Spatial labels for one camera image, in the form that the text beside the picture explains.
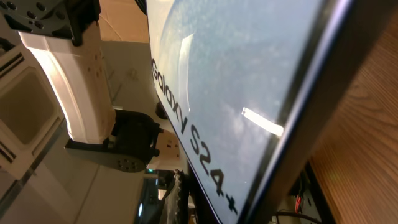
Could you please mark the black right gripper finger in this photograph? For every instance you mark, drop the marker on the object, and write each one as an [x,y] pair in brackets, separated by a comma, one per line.
[173,208]

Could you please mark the blue screen smartphone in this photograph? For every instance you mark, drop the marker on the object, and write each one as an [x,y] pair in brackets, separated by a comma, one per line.
[248,85]

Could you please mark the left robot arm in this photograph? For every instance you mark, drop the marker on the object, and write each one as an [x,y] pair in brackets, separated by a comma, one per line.
[64,37]

